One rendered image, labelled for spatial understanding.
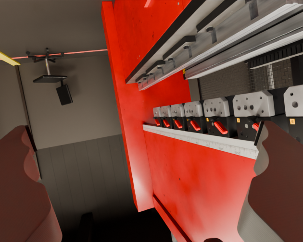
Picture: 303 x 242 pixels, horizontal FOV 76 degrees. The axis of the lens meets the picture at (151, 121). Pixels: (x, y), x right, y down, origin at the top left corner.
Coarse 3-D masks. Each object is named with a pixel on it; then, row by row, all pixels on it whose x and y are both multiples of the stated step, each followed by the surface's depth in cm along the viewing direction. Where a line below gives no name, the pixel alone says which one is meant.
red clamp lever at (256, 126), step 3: (246, 117) 61; (249, 117) 60; (252, 117) 61; (255, 117) 61; (246, 120) 61; (249, 120) 60; (252, 120) 60; (252, 123) 60; (255, 123) 59; (258, 123) 58; (255, 126) 58; (258, 126) 58; (255, 129) 59
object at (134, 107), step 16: (112, 16) 205; (112, 32) 205; (112, 48) 205; (112, 64) 209; (176, 80) 227; (128, 96) 211; (144, 96) 216; (160, 96) 222; (176, 96) 227; (128, 112) 212; (144, 112) 217; (128, 128) 212; (128, 144) 212; (144, 144) 217; (128, 160) 220; (144, 160) 218; (144, 176) 218; (144, 192) 218; (144, 208) 219
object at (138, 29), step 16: (112, 0) 201; (128, 0) 141; (160, 0) 90; (176, 0) 76; (128, 16) 149; (144, 16) 115; (160, 16) 93; (176, 16) 79; (128, 32) 158; (144, 32) 120; (160, 32) 97; (128, 48) 168; (144, 48) 126; (128, 64) 179
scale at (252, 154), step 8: (144, 128) 210; (168, 136) 143; (176, 136) 129; (184, 136) 117; (200, 144) 100; (208, 144) 93; (216, 144) 86; (224, 144) 81; (232, 152) 77; (240, 152) 72; (248, 152) 69; (256, 152) 65
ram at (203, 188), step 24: (168, 144) 146; (192, 144) 109; (240, 144) 72; (168, 168) 156; (192, 168) 114; (216, 168) 90; (240, 168) 74; (168, 192) 167; (192, 192) 120; (216, 192) 93; (240, 192) 77; (192, 216) 127; (216, 216) 97; (192, 240) 134; (240, 240) 82
